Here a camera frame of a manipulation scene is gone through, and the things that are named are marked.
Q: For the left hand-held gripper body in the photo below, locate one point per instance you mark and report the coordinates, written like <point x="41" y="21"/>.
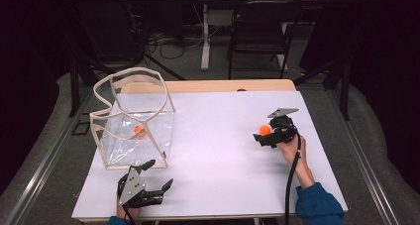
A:
<point x="131" y="187"/>

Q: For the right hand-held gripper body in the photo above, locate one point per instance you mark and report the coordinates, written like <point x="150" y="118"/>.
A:
<point x="283" y="129"/>

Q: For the orange ball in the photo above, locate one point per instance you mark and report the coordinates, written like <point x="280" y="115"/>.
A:
<point x="139" y="131"/>
<point x="265" y="130"/>

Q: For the clear plastic bag beige trim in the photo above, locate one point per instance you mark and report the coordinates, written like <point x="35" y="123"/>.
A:
<point x="132" y="142"/>

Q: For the person's right hand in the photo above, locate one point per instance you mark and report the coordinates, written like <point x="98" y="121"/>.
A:
<point x="290" y="152"/>

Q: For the person's left hand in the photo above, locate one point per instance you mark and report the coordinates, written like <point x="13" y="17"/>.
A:
<point x="129" y="212"/>

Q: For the white table sheet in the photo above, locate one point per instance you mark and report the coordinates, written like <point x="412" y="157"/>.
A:
<point x="211" y="119"/>

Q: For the black metal stand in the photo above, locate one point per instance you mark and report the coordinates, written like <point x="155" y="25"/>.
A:
<point x="74" y="86"/>
<point x="345" y="92"/>

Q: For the black folding chair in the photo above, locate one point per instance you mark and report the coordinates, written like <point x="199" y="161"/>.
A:
<point x="257" y="30"/>

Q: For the white-legged wooden desk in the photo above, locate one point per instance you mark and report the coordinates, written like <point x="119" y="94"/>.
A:
<point x="205" y="36"/>

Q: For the black curtain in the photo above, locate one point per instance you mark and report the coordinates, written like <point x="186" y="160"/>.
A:
<point x="23" y="86"/>
<point x="389" y="69"/>

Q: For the small black floor frame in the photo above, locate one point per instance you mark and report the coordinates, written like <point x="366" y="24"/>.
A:
<point x="75" y="132"/>

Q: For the metal floor rail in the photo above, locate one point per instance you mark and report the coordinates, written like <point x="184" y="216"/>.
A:
<point x="366" y="172"/>
<point x="43" y="168"/>

